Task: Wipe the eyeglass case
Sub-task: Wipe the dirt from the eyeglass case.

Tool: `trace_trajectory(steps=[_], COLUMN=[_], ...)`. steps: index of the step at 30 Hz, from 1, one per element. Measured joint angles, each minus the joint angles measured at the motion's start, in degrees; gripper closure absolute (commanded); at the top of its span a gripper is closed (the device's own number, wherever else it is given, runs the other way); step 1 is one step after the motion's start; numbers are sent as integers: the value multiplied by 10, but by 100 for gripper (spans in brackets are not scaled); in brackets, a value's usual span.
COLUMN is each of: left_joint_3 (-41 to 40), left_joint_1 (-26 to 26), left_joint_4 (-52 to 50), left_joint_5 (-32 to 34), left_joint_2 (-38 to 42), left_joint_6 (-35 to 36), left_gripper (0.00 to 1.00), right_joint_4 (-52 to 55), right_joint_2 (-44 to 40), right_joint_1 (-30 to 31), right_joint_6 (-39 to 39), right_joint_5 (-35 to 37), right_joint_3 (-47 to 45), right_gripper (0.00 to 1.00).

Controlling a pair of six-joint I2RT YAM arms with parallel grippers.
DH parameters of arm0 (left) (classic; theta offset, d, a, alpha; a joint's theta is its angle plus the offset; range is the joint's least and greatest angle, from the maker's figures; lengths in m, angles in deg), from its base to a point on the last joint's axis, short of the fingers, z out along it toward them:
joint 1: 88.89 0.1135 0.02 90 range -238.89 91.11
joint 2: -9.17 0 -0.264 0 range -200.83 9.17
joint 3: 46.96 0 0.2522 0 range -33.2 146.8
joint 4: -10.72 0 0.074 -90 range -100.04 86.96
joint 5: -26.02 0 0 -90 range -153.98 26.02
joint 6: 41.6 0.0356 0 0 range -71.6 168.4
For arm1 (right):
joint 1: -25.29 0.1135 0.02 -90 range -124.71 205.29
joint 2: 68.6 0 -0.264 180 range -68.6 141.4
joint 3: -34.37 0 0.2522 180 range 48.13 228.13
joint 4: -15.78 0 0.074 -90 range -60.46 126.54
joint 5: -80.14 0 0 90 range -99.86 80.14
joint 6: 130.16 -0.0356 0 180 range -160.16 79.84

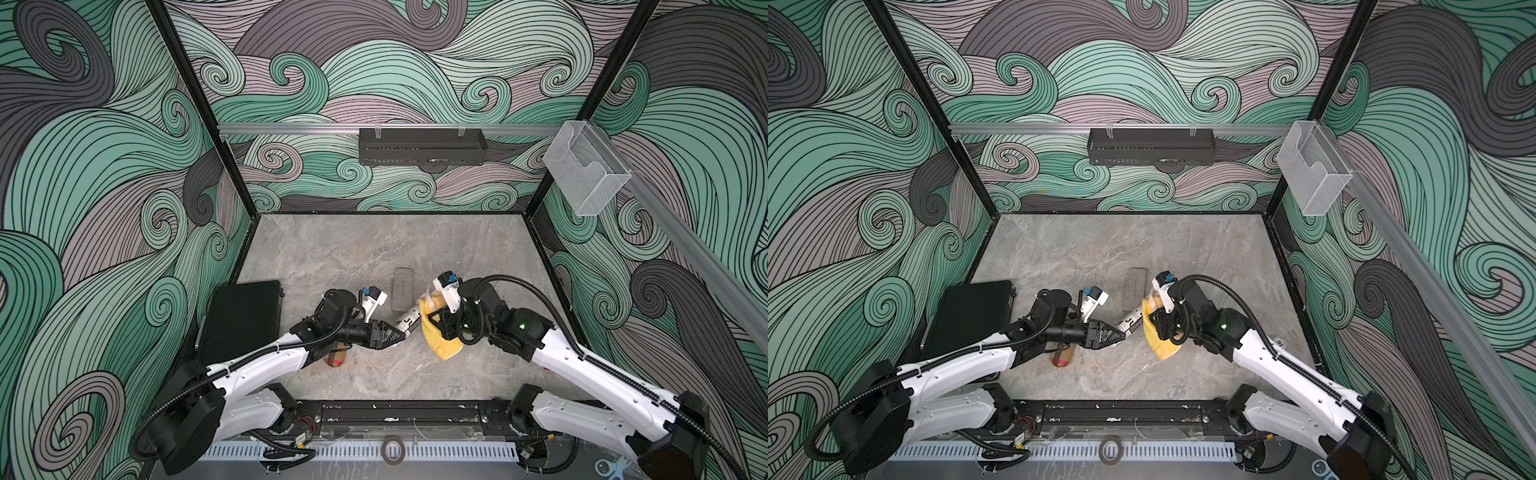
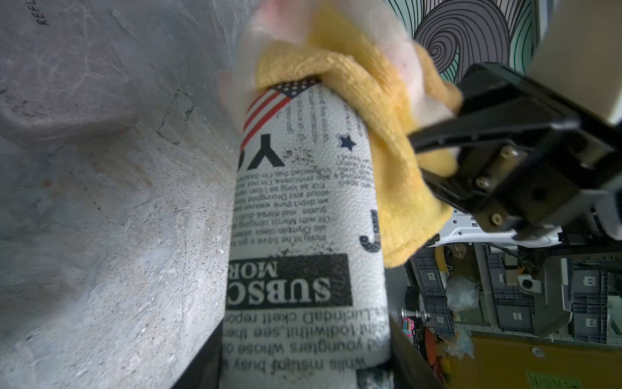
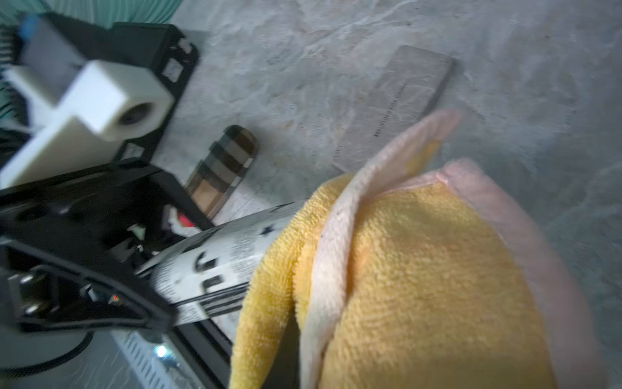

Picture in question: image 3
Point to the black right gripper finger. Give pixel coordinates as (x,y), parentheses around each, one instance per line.
(285,370)

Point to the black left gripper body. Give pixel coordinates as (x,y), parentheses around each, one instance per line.
(123,208)

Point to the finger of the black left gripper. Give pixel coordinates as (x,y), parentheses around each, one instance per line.
(67,290)

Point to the yellow pink microfiber cloth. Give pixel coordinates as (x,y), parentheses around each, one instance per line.
(400,277)

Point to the black flat box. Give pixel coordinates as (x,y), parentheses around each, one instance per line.
(155,73)

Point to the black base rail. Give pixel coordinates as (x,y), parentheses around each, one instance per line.
(206,350)

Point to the white perforated cable duct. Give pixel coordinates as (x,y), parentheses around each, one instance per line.
(155,366)

